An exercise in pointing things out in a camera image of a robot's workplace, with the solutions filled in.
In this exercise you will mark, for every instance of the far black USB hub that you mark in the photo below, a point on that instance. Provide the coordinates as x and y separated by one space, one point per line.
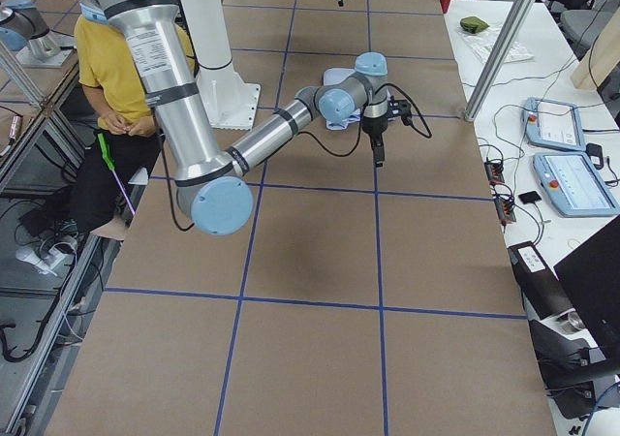
494 172

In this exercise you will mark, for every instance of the light blue striped shirt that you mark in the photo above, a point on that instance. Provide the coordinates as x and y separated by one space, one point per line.
336 106

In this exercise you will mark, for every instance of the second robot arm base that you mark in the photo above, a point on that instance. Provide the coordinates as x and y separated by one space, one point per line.
26 34

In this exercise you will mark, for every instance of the olive green folded cloth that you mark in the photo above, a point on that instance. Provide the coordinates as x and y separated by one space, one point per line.
473 24

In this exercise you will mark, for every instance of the green purple handled tool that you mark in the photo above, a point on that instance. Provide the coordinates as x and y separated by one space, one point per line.
107 158

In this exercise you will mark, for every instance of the black usb hub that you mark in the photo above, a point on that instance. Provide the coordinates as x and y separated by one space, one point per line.
504 205
494 172

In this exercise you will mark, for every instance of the upper blue teach pendant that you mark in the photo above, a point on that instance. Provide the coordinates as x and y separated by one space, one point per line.
553 124

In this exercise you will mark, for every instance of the person in yellow shirt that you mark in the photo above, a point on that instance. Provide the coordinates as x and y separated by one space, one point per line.
113 89

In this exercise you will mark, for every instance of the lower blue teach pendant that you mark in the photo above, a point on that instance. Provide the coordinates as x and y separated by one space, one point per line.
573 185

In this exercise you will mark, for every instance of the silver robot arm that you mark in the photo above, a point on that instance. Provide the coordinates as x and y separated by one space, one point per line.
182 54

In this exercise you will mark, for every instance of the aluminium camera post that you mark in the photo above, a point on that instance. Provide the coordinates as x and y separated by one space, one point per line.
511 26

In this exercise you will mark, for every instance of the blue teach pendant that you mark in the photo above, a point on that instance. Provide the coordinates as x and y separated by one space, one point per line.
573 185
553 124

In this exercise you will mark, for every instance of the black phone on desk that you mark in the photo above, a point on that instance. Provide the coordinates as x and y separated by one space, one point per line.
530 197

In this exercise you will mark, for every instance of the black box white label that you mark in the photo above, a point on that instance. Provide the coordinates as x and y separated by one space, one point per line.
537 281

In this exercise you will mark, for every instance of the black device under monitor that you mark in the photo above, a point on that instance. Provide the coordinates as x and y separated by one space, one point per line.
579 378

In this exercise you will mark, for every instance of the near black USB hub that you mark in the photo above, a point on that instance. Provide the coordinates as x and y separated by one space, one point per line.
504 205

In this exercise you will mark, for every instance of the black monitor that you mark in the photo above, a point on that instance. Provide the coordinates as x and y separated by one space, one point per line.
589 276

